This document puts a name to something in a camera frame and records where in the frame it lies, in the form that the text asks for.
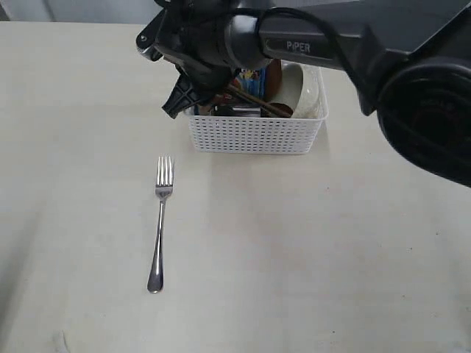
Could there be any white perforated plastic basket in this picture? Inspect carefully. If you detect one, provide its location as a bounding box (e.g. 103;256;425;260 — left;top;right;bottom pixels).
184;62;328;155

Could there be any brown round plate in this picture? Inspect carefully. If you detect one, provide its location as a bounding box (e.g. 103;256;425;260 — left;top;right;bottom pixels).
263;60;283;101

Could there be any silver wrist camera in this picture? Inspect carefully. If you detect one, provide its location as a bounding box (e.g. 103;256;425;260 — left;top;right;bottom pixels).
135;10;166;62

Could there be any brown wooden spoon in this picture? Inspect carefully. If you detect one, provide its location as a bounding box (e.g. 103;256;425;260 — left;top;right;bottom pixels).
211;92;293;117

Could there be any white ceramic bowl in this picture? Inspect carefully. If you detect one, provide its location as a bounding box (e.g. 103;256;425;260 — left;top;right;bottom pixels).
269;63;320;118

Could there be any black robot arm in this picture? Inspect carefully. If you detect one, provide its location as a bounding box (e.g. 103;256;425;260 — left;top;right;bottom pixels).
154;1;470;186

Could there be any silver metal fork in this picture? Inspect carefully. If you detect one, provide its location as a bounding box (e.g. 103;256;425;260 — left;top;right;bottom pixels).
147;156;174;293

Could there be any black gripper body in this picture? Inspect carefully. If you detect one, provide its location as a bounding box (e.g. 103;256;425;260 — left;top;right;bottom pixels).
155;1;235;94

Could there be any blue chips bag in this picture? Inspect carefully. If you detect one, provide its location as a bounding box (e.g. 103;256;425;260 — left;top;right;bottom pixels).
233;68;266;99

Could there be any brown wooden chopstick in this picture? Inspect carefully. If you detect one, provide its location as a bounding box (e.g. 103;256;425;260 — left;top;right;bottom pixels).
227;85;291;118

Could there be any shiny metal cup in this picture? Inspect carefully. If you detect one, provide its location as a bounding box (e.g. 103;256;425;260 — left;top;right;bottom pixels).
210;104;261;118

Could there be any black cable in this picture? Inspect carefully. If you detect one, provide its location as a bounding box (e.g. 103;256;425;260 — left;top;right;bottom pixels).
154;0;369;85

